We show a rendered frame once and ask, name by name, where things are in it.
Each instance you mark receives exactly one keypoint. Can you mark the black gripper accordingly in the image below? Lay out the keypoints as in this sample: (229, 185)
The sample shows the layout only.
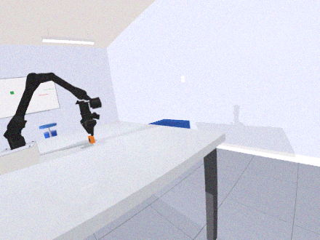
(87, 123)

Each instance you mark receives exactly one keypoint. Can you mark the orange block with dark blue panel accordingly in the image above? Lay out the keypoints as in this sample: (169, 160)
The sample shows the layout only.
(91, 139)

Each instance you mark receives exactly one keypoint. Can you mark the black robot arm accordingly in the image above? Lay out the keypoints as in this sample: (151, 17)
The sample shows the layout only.
(17, 123)

